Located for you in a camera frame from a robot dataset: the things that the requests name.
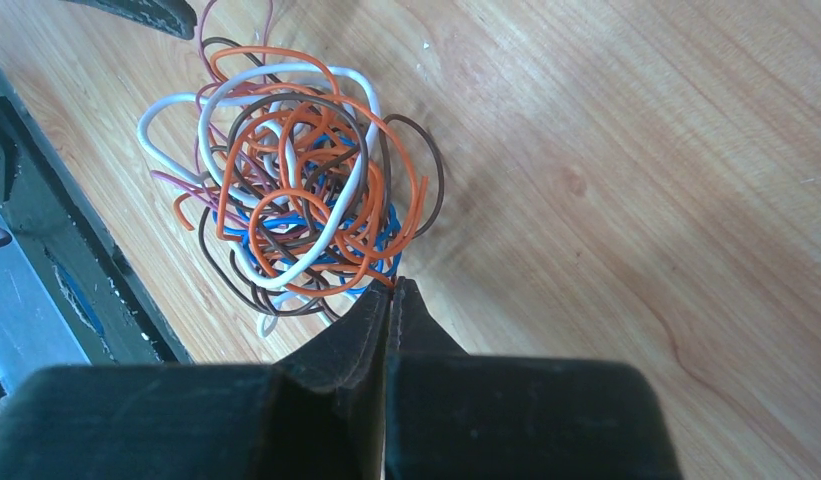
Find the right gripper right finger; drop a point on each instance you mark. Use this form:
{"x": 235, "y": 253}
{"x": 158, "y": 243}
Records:
{"x": 453, "y": 415}

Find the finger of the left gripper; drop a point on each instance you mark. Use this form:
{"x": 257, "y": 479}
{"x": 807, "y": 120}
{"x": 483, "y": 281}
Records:
{"x": 173, "y": 17}

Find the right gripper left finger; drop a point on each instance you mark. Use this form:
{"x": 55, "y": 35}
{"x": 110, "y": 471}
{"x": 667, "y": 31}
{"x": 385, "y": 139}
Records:
{"x": 316, "y": 414}

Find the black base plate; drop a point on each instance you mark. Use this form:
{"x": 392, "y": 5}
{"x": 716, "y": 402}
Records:
{"x": 105, "y": 304}

